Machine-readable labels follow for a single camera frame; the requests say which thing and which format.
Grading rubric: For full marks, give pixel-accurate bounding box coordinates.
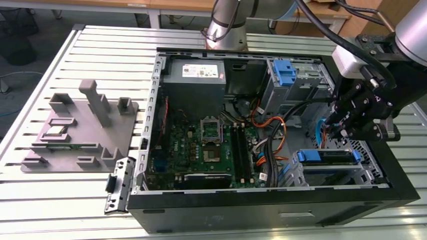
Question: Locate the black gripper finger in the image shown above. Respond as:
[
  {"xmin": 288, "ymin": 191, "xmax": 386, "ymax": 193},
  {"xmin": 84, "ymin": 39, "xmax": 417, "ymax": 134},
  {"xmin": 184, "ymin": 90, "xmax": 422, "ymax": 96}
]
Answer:
[
  {"xmin": 332, "ymin": 114, "xmax": 401, "ymax": 142},
  {"xmin": 324, "ymin": 80, "xmax": 372, "ymax": 126}
]

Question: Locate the blue data wire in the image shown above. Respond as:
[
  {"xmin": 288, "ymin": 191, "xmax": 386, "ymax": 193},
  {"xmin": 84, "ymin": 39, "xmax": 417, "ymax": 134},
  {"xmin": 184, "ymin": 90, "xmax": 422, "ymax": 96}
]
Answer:
[{"xmin": 314, "ymin": 118, "xmax": 330, "ymax": 151}]

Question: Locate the hard disk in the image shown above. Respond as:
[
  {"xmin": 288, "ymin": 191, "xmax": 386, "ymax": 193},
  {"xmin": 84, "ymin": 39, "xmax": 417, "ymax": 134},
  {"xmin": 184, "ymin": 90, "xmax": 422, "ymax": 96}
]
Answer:
[{"xmin": 296, "ymin": 148, "xmax": 361, "ymax": 166}]

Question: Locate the grey metal disk bay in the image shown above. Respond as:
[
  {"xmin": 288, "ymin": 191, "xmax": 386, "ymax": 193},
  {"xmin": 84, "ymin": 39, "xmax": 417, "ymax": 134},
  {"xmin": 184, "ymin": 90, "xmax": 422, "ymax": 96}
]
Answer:
[{"xmin": 290, "ymin": 148, "xmax": 374, "ymax": 187}]

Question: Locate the silver optical drive cage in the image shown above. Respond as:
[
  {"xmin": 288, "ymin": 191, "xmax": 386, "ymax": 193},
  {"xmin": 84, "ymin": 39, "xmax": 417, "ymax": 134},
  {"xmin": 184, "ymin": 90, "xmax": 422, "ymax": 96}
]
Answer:
[{"xmin": 258, "ymin": 57, "xmax": 338, "ymax": 116}]

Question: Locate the blue plastic drive latch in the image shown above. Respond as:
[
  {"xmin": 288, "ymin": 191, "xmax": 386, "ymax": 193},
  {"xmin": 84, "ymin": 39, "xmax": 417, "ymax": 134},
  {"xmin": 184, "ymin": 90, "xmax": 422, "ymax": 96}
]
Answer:
[{"xmin": 272, "ymin": 59, "xmax": 297, "ymax": 87}]

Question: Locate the wooden cabinet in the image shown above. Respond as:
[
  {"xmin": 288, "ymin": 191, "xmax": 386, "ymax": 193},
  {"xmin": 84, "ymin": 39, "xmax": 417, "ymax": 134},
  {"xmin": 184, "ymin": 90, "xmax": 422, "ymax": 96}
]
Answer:
[{"xmin": 337, "ymin": 0, "xmax": 427, "ymax": 41}]

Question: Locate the white framed wooden desk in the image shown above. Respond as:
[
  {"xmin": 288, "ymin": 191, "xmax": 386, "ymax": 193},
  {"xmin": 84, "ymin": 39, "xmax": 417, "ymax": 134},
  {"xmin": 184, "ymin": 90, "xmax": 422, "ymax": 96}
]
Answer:
[
  {"xmin": 265, "ymin": 0, "xmax": 353, "ymax": 38},
  {"xmin": 0, "ymin": 0, "xmax": 216, "ymax": 30}
]

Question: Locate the black RAM slot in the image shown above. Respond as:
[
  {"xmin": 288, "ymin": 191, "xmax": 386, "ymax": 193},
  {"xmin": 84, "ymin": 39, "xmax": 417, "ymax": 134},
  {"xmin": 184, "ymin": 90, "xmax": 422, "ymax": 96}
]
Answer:
[{"xmin": 230, "ymin": 122, "xmax": 246, "ymax": 183}]

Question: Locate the thin metal locking lever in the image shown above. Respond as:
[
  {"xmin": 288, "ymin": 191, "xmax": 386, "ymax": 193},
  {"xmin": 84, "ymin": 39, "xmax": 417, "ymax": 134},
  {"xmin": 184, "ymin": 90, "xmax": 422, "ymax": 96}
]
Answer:
[{"xmin": 217, "ymin": 121, "xmax": 225, "ymax": 147}]

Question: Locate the metal socket cover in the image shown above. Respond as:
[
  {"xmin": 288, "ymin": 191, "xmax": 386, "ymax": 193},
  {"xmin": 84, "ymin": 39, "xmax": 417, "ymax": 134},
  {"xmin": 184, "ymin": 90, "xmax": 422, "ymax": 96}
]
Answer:
[{"xmin": 198, "ymin": 118, "xmax": 224, "ymax": 146}]

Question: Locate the CPU socket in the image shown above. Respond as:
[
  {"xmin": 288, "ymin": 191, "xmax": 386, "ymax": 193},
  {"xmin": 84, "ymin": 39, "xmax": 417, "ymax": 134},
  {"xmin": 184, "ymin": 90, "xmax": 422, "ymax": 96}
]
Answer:
[{"xmin": 201, "ymin": 145, "xmax": 225, "ymax": 164}]

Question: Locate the grey power supply unit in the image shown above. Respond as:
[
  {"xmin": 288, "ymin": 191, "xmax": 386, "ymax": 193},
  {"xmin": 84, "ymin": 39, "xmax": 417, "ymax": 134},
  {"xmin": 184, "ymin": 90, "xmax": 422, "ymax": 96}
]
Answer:
[{"xmin": 158, "ymin": 58, "xmax": 228, "ymax": 118}]

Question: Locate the black open PC case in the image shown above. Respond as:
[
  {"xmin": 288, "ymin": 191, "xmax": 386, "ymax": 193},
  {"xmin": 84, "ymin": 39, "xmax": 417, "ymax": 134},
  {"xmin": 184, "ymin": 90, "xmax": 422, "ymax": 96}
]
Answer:
[{"xmin": 125, "ymin": 46, "xmax": 421, "ymax": 235}]

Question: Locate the black graphics card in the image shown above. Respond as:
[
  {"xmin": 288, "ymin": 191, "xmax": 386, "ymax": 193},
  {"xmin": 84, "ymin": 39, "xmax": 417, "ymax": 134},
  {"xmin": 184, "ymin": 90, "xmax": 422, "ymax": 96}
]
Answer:
[{"xmin": 172, "ymin": 172, "xmax": 233, "ymax": 191}]

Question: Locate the green motherboard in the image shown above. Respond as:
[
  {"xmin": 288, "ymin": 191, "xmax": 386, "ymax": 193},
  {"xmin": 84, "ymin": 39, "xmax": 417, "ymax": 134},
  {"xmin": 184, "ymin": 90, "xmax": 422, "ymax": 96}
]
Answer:
[{"xmin": 145, "ymin": 122, "xmax": 268, "ymax": 191}]

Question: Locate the grey parts rack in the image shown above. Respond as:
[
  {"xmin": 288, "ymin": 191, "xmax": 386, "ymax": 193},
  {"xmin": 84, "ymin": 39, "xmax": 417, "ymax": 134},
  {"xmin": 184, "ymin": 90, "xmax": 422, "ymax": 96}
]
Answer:
[{"xmin": 20, "ymin": 79, "xmax": 140, "ymax": 173}]

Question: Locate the green RAM stick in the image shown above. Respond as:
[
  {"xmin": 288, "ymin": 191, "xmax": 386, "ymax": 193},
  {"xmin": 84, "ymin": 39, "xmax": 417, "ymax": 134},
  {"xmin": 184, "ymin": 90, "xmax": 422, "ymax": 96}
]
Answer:
[{"xmin": 48, "ymin": 143, "xmax": 84, "ymax": 151}]

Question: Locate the silver CPU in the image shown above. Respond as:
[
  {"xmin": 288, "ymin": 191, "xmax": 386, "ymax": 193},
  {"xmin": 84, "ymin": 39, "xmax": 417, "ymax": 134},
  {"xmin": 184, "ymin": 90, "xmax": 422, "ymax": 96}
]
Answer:
[{"xmin": 45, "ymin": 126, "xmax": 69, "ymax": 136}]

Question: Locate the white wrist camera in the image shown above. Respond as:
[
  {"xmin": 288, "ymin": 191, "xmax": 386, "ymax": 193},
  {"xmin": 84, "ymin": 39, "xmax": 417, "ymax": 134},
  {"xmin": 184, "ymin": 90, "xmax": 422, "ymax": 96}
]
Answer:
[{"xmin": 330, "ymin": 46, "xmax": 368, "ymax": 79}]

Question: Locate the black wrist mount bracket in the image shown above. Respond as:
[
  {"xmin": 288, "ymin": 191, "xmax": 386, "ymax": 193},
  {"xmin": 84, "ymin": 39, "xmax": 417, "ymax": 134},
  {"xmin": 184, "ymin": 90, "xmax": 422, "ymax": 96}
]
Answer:
[{"xmin": 354, "ymin": 33, "xmax": 401, "ymax": 63}]

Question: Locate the orange wire bundle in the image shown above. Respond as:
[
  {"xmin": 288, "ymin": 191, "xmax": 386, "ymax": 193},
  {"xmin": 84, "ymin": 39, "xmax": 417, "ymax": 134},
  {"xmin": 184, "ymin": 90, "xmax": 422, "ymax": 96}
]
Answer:
[{"xmin": 249, "ymin": 116, "xmax": 289, "ymax": 166}]

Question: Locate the black cable bundle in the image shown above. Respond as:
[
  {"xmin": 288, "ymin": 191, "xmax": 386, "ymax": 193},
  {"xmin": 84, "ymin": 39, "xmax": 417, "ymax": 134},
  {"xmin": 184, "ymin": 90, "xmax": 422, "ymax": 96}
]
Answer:
[{"xmin": 265, "ymin": 97, "xmax": 334, "ymax": 188}]

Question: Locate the thin red wire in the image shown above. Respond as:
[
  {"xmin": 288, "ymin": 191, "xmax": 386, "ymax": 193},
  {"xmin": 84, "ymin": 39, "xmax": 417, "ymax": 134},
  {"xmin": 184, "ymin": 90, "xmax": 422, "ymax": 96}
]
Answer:
[{"xmin": 148, "ymin": 96, "xmax": 170, "ymax": 161}]

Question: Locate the grey hinged slot bracket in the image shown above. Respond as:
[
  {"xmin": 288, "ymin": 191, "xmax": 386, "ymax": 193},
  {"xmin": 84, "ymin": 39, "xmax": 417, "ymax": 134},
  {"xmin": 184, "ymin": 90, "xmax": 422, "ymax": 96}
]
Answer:
[{"xmin": 102, "ymin": 156, "xmax": 137, "ymax": 216}]

